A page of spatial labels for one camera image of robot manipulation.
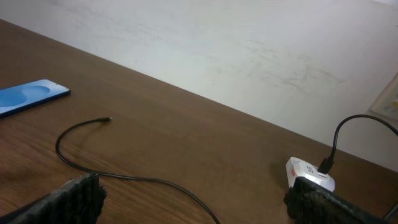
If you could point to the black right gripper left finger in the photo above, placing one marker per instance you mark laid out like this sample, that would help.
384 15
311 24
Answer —
78 201

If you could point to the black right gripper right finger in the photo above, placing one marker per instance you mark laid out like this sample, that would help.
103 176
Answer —
310 203

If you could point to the blue smartphone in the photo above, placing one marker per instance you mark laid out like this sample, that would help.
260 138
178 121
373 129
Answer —
22 97

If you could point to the white power strip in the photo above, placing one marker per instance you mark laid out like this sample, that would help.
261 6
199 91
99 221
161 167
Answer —
299 168

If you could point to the paper sheet on wall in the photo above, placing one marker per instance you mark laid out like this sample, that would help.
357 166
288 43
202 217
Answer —
386 103

